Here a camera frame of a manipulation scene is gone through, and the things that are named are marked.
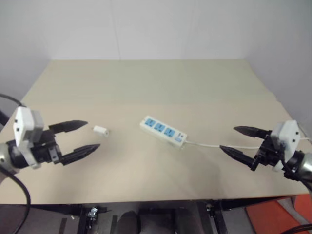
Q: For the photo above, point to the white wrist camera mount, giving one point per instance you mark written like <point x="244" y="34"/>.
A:
<point x="23" y="122"/>
<point x="288" y="134"/>

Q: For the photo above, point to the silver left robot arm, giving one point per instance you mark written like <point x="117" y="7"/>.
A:
<point x="9" y="156"/>

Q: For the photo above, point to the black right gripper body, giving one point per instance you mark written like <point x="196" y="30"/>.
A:
<point x="268" y="152"/>

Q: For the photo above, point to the small white plug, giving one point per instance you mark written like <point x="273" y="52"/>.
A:
<point x="101" y="131"/>

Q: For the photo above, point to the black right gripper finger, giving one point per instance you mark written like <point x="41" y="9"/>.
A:
<point x="240" y="156"/>
<point x="253" y="132"/>

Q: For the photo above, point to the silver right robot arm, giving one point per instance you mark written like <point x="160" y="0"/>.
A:
<point x="304" y="165"/>

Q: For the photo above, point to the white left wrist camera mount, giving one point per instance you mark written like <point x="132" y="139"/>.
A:
<point x="23" y="122"/>

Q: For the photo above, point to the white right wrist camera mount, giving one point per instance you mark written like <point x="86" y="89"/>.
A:
<point x="288" y="134"/>

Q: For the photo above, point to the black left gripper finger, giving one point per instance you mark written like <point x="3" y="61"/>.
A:
<point x="80" y="152"/>
<point x="70" y="125"/>

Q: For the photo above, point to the small silver metal clamp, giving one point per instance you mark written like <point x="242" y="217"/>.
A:
<point x="92" y="212"/>

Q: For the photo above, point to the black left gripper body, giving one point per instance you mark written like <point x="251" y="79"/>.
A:
<point x="45" y="151"/>

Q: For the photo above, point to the black metal table frame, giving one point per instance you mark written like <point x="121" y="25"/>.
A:
<point x="212" y="214"/>

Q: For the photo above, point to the white blue power strip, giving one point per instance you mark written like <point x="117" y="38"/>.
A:
<point x="161" y="129"/>

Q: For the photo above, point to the orange red mat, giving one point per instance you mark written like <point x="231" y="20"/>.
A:
<point x="265" y="217"/>

